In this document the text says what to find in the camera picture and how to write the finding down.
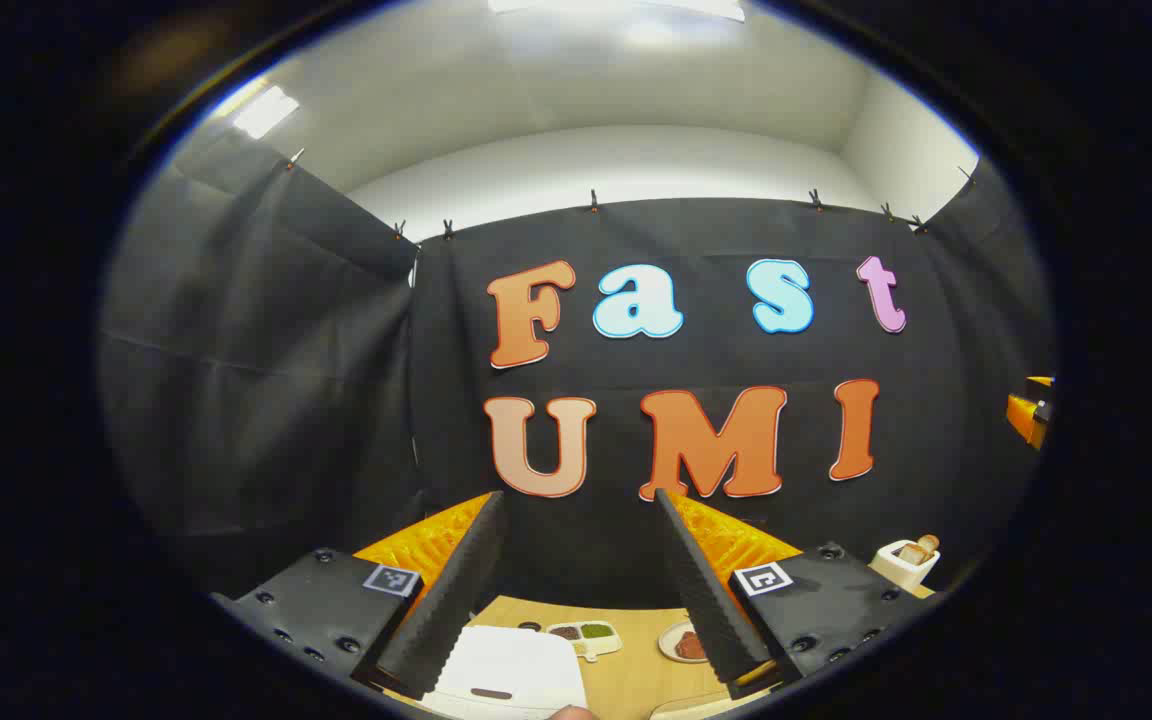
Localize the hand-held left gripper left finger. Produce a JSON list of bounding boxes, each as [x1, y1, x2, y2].
[[208, 490, 510, 701]]

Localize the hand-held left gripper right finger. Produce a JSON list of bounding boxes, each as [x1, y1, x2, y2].
[[654, 488, 937, 701]]

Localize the white rice cooker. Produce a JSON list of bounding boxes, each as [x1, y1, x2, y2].
[[423, 625, 589, 720]]

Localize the cream chopstick holder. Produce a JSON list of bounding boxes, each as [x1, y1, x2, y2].
[[869, 538, 941, 591]]

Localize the round cream plate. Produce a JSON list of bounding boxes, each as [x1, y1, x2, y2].
[[658, 620, 709, 664]]

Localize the white divided seasoning dish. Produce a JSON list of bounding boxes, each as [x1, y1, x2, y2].
[[544, 621, 623, 663]]

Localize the black backdrop cloth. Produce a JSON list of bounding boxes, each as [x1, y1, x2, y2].
[[99, 125, 1055, 611]]

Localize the row of backdrop clips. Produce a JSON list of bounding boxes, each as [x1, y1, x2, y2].
[[286, 148, 977, 241]]

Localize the ceiling light panel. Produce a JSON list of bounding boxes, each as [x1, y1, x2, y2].
[[488, 0, 747, 23], [232, 85, 301, 140]]

